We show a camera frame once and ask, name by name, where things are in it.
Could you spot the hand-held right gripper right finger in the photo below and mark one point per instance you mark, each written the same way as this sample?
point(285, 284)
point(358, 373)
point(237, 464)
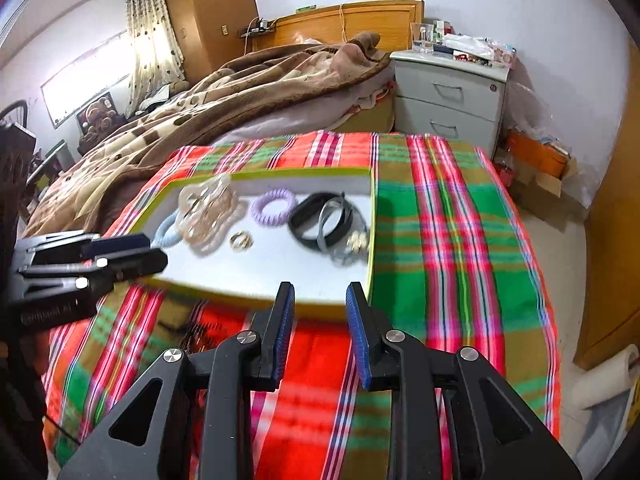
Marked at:
point(357, 335)

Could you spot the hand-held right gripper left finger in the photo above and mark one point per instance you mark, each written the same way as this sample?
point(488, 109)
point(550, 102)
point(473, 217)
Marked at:
point(282, 335)

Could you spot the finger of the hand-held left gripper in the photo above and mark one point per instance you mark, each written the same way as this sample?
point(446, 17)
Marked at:
point(115, 246)
point(135, 264)

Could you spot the yellow cardboard box tray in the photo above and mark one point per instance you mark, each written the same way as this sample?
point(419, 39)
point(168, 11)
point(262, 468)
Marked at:
point(280, 270)

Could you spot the clear hair claw clip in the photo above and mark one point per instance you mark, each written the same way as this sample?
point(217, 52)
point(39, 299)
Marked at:
point(205, 215)

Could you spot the black wristband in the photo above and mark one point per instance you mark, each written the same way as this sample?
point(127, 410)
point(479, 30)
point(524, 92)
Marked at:
point(300, 220)

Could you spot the dark sleeved left forearm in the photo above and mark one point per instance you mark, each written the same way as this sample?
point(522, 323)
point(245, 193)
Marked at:
point(17, 385)

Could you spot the brown teddy bear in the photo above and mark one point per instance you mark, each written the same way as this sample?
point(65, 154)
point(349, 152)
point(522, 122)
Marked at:
point(100, 117)

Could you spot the plaid bed cloth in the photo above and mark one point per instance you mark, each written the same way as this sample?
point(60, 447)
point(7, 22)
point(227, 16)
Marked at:
point(450, 240)

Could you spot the bright window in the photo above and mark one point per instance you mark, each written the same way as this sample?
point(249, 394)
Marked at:
point(85, 85)

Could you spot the brown patterned blanket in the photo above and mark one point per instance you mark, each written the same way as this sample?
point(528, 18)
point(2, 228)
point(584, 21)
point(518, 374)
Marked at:
point(200, 105)

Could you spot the spotted curtain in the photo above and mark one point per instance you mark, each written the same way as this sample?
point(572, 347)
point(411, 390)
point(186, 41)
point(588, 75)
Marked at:
point(155, 45)

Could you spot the pink bed sheet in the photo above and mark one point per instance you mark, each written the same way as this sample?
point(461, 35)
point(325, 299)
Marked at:
point(370, 97)

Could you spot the white paper roll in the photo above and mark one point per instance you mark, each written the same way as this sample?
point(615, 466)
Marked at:
point(600, 380)

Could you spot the tall wooden wardrobe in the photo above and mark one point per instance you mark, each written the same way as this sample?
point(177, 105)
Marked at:
point(215, 20)

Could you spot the grey nightstand with drawers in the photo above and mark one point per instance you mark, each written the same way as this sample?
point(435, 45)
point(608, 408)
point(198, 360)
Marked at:
point(450, 105)

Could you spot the orange storage box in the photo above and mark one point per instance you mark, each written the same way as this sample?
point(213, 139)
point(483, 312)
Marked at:
point(535, 155)

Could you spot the power strip on shelf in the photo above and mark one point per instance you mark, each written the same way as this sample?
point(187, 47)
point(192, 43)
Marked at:
point(257, 27)

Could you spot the wooden cabinet side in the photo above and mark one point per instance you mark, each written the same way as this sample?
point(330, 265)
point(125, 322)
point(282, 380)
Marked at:
point(615, 210)

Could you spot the wooden headboard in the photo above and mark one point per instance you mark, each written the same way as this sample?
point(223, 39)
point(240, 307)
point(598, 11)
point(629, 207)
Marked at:
point(320, 25)

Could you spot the clear glass cup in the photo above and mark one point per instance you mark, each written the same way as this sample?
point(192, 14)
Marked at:
point(422, 40)

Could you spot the clutter of small packets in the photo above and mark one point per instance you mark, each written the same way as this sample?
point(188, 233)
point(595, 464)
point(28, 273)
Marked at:
point(475, 50)

